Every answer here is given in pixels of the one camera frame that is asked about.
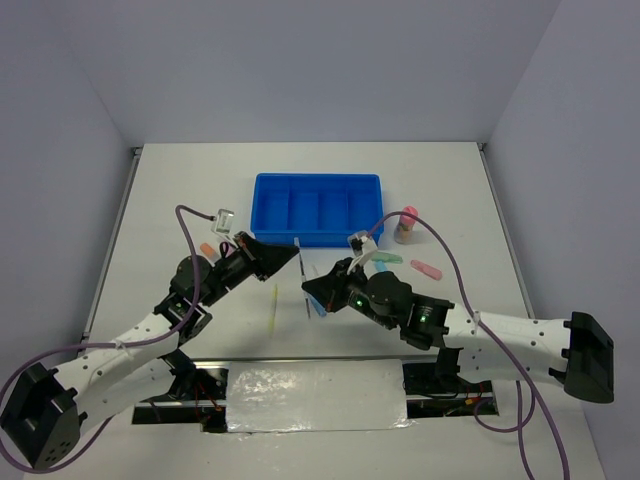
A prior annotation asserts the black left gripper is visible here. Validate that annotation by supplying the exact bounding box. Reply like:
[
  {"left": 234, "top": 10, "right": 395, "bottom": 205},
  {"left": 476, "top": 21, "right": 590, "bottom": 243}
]
[{"left": 201, "top": 231, "right": 298, "bottom": 307}]

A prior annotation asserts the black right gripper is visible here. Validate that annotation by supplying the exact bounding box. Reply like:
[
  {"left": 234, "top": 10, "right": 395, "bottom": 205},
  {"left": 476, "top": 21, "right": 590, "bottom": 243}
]
[{"left": 303, "top": 256, "right": 397, "bottom": 329}]

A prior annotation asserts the yellow pen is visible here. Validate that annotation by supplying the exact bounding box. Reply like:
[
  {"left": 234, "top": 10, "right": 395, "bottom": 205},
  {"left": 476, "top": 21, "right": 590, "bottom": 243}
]
[{"left": 268, "top": 284, "right": 279, "bottom": 337}]

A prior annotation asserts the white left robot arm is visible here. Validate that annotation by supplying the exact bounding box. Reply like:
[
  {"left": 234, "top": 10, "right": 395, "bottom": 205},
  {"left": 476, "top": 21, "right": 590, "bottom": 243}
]
[{"left": 1, "top": 232, "right": 299, "bottom": 474}]

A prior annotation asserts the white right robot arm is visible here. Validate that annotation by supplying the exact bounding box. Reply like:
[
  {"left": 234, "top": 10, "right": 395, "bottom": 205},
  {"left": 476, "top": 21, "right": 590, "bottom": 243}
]
[{"left": 302, "top": 259, "right": 614, "bottom": 404}]

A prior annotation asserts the blue highlighter near centre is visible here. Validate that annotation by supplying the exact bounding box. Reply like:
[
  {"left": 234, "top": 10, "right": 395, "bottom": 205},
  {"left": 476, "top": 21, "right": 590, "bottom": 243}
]
[{"left": 309, "top": 296, "right": 327, "bottom": 318}]

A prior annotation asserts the light blue highlighter right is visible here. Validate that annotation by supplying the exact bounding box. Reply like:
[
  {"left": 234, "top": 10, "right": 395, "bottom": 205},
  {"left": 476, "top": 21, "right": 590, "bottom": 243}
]
[{"left": 374, "top": 261, "right": 388, "bottom": 273}]

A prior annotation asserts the purple highlighter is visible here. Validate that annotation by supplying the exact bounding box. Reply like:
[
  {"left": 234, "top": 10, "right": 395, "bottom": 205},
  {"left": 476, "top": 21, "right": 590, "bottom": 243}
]
[{"left": 219, "top": 241, "right": 231, "bottom": 258}]

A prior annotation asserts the green highlighter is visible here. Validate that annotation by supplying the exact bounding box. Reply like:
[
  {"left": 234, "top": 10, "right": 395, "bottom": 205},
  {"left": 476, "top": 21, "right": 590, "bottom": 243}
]
[{"left": 371, "top": 251, "right": 403, "bottom": 264}]

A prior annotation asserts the orange highlighter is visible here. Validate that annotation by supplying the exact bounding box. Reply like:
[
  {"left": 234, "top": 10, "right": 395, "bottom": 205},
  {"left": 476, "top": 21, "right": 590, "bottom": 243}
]
[{"left": 199, "top": 243, "right": 219, "bottom": 261}]

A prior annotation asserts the blue compartment tray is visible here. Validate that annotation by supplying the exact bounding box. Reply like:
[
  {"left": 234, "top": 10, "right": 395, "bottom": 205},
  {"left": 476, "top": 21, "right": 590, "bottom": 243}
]
[{"left": 250, "top": 173, "right": 384, "bottom": 248}]

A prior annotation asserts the pink capped glue stick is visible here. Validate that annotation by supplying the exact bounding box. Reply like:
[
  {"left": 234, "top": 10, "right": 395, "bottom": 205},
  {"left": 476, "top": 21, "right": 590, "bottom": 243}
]
[{"left": 394, "top": 206, "right": 418, "bottom": 244}]

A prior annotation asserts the pink highlighter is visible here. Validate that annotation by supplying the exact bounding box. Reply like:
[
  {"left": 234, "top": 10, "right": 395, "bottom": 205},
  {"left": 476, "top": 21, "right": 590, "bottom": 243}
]
[{"left": 410, "top": 260, "right": 443, "bottom": 281}]

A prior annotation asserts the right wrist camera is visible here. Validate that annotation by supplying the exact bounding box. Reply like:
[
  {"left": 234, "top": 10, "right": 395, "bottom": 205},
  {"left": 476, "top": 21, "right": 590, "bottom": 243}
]
[{"left": 347, "top": 231, "right": 378, "bottom": 274}]

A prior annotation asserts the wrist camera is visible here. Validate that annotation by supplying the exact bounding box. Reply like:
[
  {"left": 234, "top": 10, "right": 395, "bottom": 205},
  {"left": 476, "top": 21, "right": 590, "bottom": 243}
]
[
  {"left": 211, "top": 209, "right": 235, "bottom": 237},
  {"left": 347, "top": 231, "right": 378, "bottom": 274}
]

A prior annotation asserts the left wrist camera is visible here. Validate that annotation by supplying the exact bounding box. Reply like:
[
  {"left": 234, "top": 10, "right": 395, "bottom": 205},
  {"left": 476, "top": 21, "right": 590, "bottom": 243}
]
[{"left": 211, "top": 209, "right": 235, "bottom": 237}]

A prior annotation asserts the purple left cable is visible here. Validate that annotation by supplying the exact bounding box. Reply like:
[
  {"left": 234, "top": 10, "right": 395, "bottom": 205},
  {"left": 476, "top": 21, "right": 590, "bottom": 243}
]
[{"left": 0, "top": 204, "right": 221, "bottom": 471}]

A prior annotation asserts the purple cable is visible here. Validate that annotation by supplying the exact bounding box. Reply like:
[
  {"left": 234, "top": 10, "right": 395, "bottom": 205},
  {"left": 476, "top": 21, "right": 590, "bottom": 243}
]
[
  {"left": 0, "top": 204, "right": 221, "bottom": 471},
  {"left": 367, "top": 211, "right": 571, "bottom": 480}
]

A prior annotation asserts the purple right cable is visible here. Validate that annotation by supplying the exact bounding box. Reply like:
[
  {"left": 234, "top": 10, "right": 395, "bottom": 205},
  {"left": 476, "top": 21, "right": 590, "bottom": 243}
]
[{"left": 367, "top": 211, "right": 571, "bottom": 480}]

